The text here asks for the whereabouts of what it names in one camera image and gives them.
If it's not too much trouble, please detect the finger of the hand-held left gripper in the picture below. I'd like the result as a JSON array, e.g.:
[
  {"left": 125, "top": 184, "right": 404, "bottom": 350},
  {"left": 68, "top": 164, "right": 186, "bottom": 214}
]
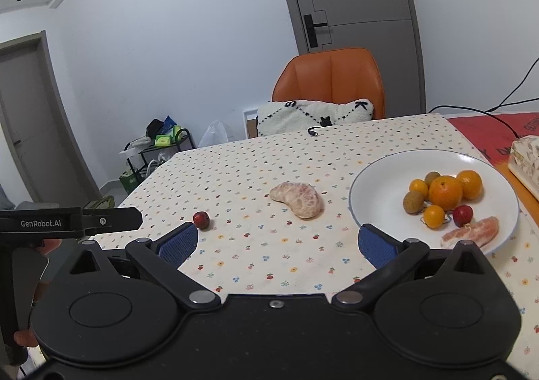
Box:
[{"left": 82, "top": 207, "right": 143, "bottom": 234}]

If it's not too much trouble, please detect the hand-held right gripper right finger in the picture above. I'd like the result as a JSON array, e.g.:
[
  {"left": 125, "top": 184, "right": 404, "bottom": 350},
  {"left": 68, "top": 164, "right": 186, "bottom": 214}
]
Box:
[{"left": 331, "top": 223, "right": 498, "bottom": 307}]

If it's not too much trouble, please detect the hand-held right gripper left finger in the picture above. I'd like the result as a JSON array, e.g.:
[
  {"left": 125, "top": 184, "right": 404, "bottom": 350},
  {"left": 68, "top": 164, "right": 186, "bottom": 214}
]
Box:
[{"left": 67, "top": 222, "right": 222, "bottom": 308}]

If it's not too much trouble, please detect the white plate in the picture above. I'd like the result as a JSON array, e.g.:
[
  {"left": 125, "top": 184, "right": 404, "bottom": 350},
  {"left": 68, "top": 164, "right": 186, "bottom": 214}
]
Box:
[{"left": 349, "top": 150, "right": 519, "bottom": 256}]

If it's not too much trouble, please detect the small yellow kumquat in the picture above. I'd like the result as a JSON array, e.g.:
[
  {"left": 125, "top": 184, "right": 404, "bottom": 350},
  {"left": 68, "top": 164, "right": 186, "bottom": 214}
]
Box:
[
  {"left": 409, "top": 179, "right": 429, "bottom": 200},
  {"left": 422, "top": 205, "right": 446, "bottom": 229}
]

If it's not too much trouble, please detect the large orange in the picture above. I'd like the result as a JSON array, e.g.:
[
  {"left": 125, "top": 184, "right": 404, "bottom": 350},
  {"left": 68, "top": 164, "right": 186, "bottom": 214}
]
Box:
[{"left": 429, "top": 176, "right": 463, "bottom": 212}]

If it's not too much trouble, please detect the large peeled pomelo segment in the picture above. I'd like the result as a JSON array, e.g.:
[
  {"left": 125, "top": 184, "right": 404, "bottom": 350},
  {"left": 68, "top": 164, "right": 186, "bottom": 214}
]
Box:
[{"left": 269, "top": 181, "right": 325, "bottom": 220}]

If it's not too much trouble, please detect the small peeled pomelo segment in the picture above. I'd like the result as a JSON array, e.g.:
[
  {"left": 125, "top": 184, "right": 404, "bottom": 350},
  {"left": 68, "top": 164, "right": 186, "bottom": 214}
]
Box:
[{"left": 440, "top": 216, "right": 500, "bottom": 249}]

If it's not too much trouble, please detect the medium orange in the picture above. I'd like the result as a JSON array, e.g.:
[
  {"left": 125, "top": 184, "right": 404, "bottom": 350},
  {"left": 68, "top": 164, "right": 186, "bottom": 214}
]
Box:
[{"left": 456, "top": 169, "right": 483, "bottom": 201}]

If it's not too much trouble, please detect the person's left hand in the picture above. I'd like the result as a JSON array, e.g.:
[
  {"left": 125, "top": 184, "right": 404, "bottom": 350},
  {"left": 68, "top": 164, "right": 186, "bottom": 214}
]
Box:
[{"left": 12, "top": 238, "right": 62, "bottom": 348}]

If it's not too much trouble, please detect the green floor mat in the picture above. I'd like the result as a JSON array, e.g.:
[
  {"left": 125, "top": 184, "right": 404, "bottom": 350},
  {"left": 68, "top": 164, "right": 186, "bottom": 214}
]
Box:
[{"left": 82, "top": 197, "right": 116, "bottom": 210}]

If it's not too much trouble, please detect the green box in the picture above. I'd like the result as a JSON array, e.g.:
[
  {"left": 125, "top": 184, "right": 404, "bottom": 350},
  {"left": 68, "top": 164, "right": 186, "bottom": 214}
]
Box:
[{"left": 119, "top": 169, "right": 141, "bottom": 194}]

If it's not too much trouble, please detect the black metal rack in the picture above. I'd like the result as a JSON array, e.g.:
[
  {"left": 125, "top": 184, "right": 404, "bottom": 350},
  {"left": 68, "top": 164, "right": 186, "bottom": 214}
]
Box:
[{"left": 119, "top": 127, "right": 196, "bottom": 195}]

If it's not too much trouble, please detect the white cloth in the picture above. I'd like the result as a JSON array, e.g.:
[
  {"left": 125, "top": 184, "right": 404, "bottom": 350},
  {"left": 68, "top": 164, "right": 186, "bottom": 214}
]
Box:
[{"left": 123, "top": 138, "right": 153, "bottom": 155}]

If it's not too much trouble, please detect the plain grey door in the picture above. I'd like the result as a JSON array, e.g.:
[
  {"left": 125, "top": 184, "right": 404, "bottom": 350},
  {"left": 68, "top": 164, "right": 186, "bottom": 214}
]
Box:
[{"left": 0, "top": 37, "right": 106, "bottom": 206}]

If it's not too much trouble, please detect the floral tablecloth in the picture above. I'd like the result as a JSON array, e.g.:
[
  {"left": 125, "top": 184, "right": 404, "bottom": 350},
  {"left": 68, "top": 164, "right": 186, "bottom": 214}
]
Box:
[{"left": 90, "top": 113, "right": 539, "bottom": 380}]

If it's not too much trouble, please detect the white plastic bag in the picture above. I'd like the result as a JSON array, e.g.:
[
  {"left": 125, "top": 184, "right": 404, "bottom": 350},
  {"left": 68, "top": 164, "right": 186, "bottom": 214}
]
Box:
[{"left": 198, "top": 120, "right": 230, "bottom": 149}]

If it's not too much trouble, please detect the white framed board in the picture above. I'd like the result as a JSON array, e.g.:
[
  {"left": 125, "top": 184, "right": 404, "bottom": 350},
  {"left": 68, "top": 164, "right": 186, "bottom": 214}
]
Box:
[{"left": 242, "top": 107, "right": 258, "bottom": 140}]

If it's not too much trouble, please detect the white cushion black pattern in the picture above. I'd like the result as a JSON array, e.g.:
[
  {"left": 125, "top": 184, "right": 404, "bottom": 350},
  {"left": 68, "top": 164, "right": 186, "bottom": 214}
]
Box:
[{"left": 255, "top": 99, "right": 375, "bottom": 137}]

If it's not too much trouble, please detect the red printed mat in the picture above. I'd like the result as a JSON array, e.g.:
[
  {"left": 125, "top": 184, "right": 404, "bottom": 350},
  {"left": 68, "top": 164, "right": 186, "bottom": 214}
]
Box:
[{"left": 446, "top": 112, "right": 539, "bottom": 179}]

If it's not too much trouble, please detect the white patterned box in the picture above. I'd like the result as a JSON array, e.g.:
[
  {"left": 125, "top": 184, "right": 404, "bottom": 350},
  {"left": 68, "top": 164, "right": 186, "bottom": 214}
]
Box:
[{"left": 508, "top": 136, "right": 539, "bottom": 201}]

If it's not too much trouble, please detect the orange chair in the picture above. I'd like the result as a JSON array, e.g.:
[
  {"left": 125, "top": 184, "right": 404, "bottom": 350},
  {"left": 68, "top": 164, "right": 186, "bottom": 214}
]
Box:
[{"left": 272, "top": 47, "right": 386, "bottom": 120}]

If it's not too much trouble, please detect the black door handle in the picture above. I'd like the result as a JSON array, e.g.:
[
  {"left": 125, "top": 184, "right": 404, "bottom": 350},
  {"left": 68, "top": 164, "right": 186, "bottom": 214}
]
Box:
[{"left": 303, "top": 13, "right": 329, "bottom": 49}]

